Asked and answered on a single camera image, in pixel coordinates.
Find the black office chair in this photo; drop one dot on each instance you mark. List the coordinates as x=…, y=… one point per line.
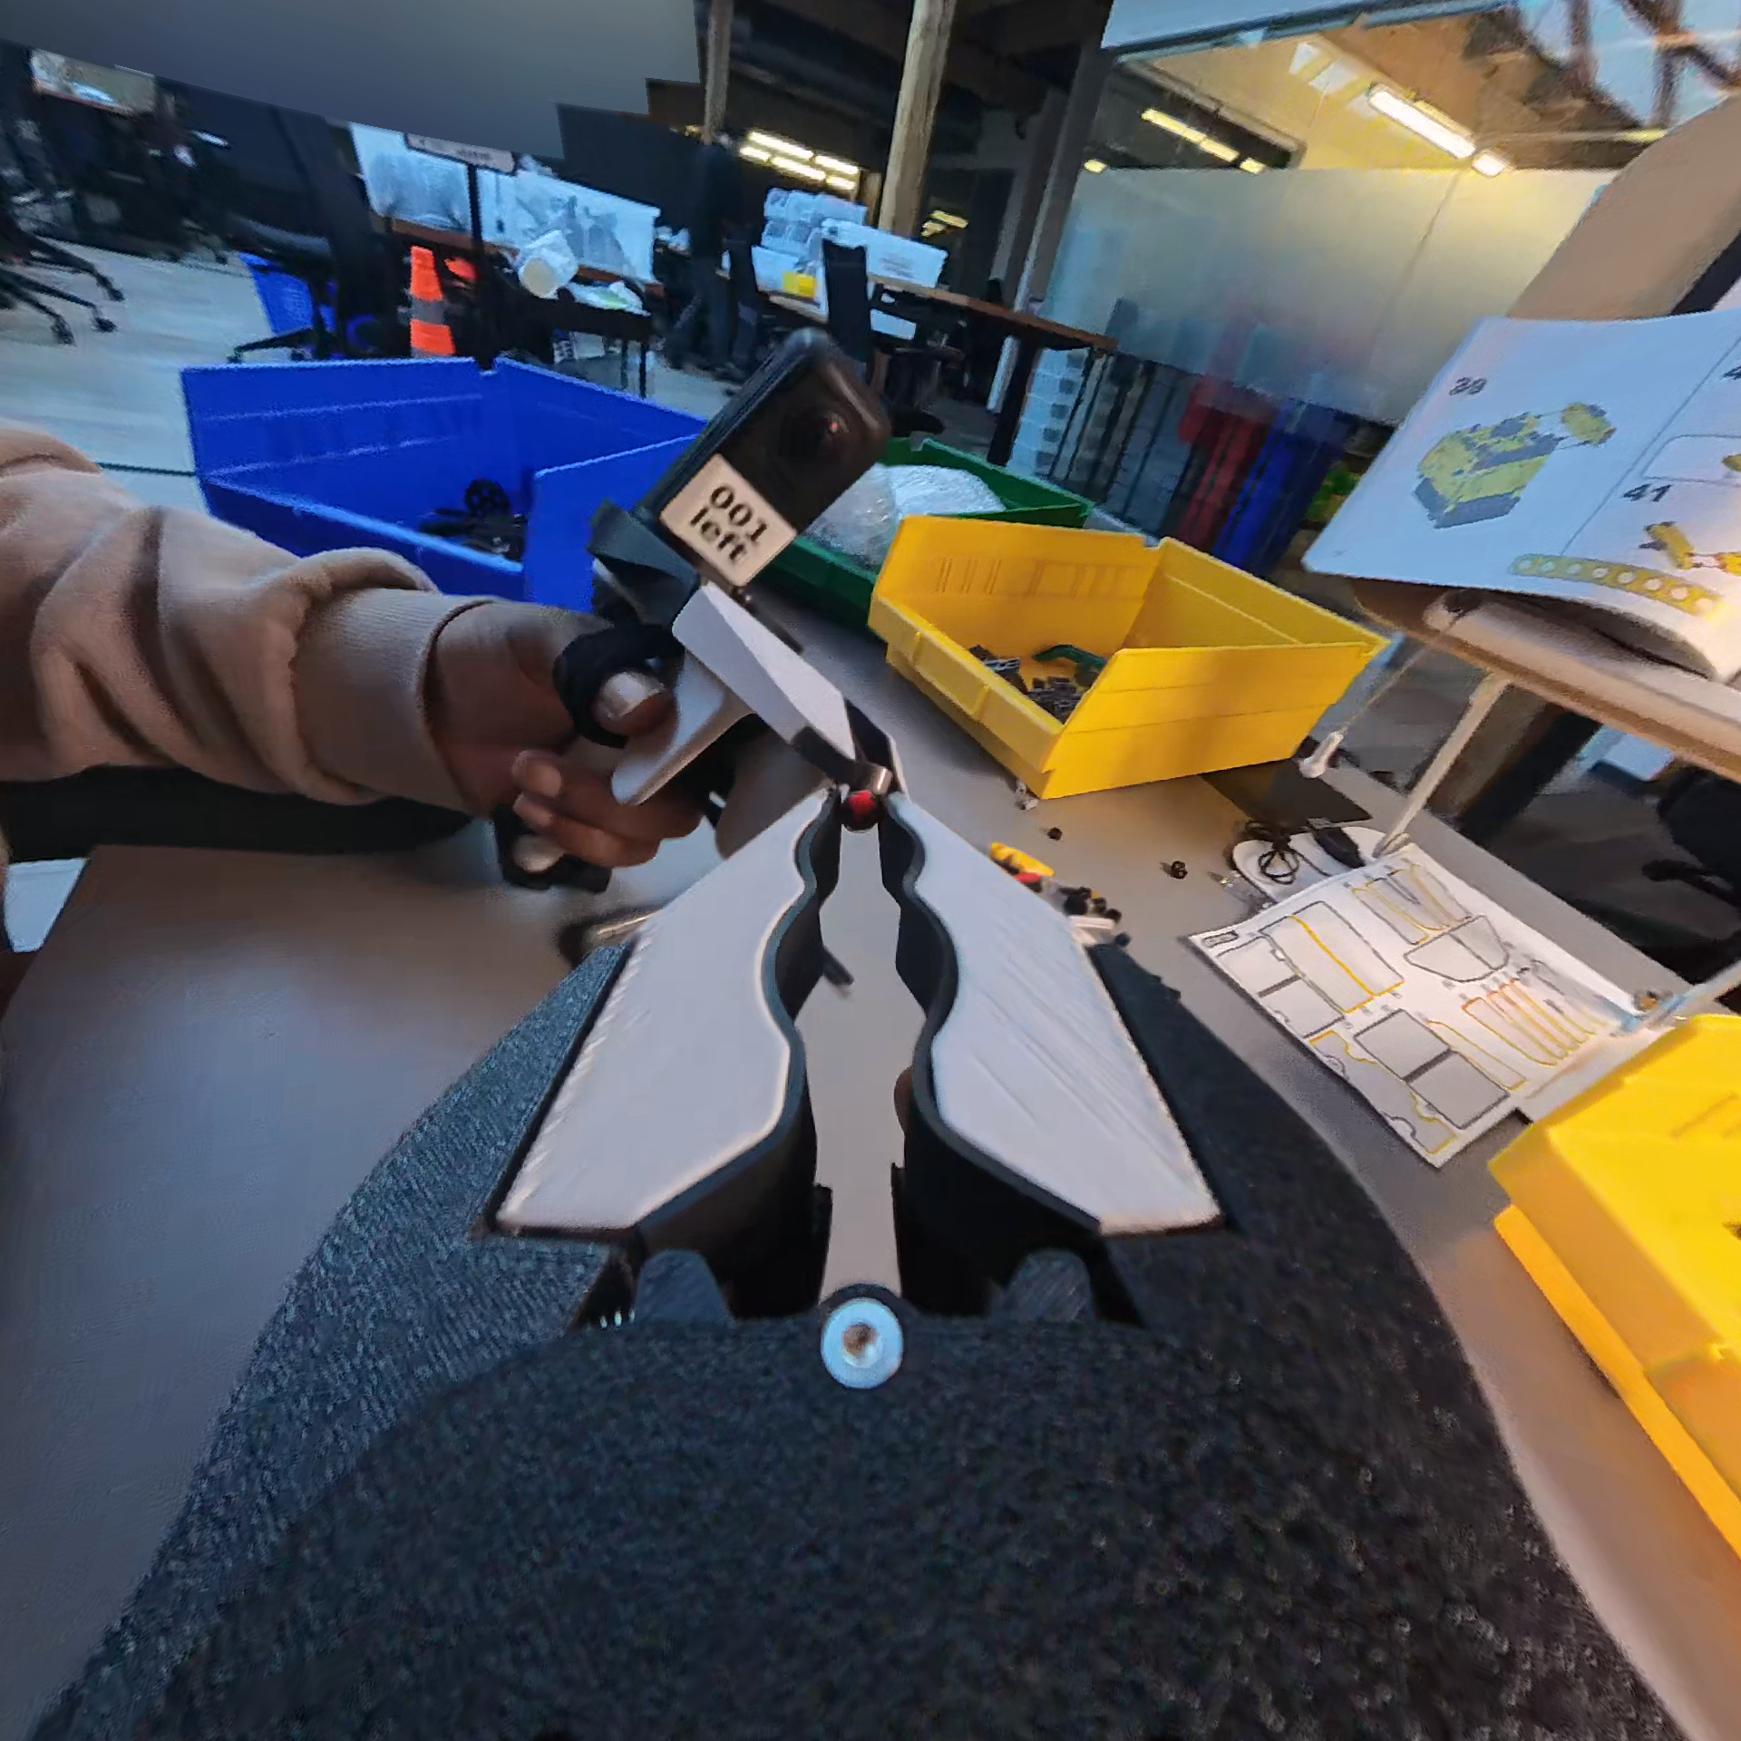
x=328, y=244
x=852, y=319
x=55, y=274

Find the yellow storage bin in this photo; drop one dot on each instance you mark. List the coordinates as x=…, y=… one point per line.
x=1632, y=1156
x=1225, y=709

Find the stack of coloured crates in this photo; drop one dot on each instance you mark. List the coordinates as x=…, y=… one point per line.
x=1265, y=463

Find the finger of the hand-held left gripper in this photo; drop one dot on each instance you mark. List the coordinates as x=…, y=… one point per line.
x=763, y=672
x=877, y=759

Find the yellow curved brick piece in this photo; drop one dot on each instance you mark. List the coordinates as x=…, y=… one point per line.
x=1021, y=855

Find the black axle with silver sleeve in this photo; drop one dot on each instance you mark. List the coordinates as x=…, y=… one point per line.
x=834, y=940

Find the wooden high table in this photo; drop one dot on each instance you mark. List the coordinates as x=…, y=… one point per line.
x=1007, y=319

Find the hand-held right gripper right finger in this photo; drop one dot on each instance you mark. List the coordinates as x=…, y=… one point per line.
x=1046, y=1088

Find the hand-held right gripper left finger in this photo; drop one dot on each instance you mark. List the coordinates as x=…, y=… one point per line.
x=652, y=1088

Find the green storage bin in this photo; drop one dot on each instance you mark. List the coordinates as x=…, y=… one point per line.
x=1046, y=504

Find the white sticker sheet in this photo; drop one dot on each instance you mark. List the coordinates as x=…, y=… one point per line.
x=1413, y=993

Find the person's left forearm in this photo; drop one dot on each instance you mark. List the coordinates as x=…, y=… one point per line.
x=206, y=641

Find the pile of black red pins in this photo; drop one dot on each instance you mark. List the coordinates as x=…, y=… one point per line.
x=1075, y=903

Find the grey desk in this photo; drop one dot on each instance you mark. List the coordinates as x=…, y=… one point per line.
x=343, y=1018

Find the green brick piece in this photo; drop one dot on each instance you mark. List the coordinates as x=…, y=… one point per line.
x=1068, y=660

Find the orange traffic cone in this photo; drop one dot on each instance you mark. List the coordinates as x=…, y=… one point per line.
x=428, y=300

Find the open instruction booklet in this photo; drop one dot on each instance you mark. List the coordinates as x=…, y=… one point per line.
x=1539, y=447

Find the blue storage bin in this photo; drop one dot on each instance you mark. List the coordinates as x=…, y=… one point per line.
x=343, y=435

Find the heap of dark grey bricks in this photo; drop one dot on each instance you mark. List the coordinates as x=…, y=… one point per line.
x=1035, y=687

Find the black chair armrest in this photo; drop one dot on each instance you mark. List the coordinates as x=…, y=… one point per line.
x=206, y=814

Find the clear plastic bag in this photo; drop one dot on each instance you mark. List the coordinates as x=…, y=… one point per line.
x=899, y=510

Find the wooden book stand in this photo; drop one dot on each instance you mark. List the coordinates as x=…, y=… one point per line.
x=1565, y=667

